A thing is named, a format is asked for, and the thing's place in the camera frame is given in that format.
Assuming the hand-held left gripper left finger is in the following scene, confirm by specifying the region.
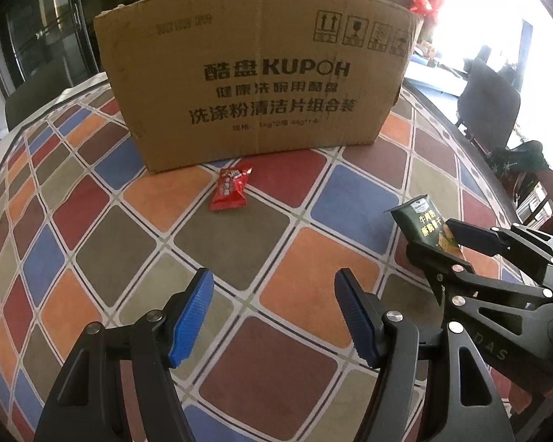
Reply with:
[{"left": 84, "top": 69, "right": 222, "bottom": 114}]
[{"left": 34, "top": 268, "right": 215, "bottom": 442}]

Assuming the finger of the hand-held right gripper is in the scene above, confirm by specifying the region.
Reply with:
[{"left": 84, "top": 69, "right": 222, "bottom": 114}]
[
  {"left": 446, "top": 218, "right": 553, "bottom": 286},
  {"left": 406, "top": 242, "right": 553, "bottom": 327}
]

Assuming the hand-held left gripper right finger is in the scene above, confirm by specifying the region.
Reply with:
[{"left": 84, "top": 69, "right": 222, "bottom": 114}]
[{"left": 334, "top": 268, "right": 517, "bottom": 442}]

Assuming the dark green snack packet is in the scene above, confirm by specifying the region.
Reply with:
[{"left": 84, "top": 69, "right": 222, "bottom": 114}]
[{"left": 387, "top": 196, "right": 466, "bottom": 261}]

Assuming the small red candy packet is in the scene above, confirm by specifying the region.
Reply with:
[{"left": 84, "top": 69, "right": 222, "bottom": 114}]
[{"left": 209, "top": 163, "right": 253, "bottom": 213}]

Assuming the brown cardboard box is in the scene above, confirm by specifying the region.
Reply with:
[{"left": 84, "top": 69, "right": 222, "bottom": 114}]
[{"left": 93, "top": 0, "right": 424, "bottom": 176}]

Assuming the colourful checkered tablecloth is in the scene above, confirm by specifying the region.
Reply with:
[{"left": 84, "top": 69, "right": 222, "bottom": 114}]
[{"left": 0, "top": 71, "right": 531, "bottom": 442}]

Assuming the black chair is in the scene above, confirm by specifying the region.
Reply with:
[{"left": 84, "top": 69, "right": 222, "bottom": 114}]
[{"left": 456, "top": 60, "right": 521, "bottom": 148}]

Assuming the red bow decoration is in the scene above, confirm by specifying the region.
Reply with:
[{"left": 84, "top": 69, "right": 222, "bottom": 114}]
[{"left": 410, "top": 0, "right": 444, "bottom": 24}]

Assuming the dark grey chair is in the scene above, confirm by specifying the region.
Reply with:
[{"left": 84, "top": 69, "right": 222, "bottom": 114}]
[{"left": 4, "top": 62, "right": 108, "bottom": 130}]

